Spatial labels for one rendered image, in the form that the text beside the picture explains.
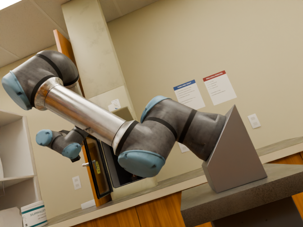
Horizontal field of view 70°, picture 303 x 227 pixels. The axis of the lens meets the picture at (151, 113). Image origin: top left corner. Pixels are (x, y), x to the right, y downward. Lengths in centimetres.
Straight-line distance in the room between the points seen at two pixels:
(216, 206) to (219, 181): 8
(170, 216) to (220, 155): 74
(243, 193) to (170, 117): 27
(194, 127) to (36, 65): 51
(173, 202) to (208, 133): 70
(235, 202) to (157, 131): 25
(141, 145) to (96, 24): 154
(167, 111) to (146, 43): 167
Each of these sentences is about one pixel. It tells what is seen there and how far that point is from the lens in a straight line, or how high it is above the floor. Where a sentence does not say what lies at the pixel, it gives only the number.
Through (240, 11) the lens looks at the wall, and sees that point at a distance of 241.
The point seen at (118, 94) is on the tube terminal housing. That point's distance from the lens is 165.
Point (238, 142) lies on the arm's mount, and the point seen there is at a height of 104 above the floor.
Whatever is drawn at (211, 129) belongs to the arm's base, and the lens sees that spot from 62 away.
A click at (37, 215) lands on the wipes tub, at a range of 163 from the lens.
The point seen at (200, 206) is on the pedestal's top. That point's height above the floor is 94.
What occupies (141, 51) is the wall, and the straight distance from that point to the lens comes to 223.
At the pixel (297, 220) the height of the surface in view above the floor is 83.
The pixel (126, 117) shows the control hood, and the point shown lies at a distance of 153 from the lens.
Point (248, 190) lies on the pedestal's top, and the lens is 55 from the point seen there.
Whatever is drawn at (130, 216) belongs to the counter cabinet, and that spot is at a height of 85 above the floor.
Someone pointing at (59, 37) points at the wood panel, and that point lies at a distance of 199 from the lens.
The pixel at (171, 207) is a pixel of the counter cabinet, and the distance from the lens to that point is 126.
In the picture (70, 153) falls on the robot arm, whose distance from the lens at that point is 101.
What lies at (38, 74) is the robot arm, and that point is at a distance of 72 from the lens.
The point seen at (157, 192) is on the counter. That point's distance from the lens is 122.
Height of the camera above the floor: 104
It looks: 14 degrees up
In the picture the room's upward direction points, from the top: 19 degrees counter-clockwise
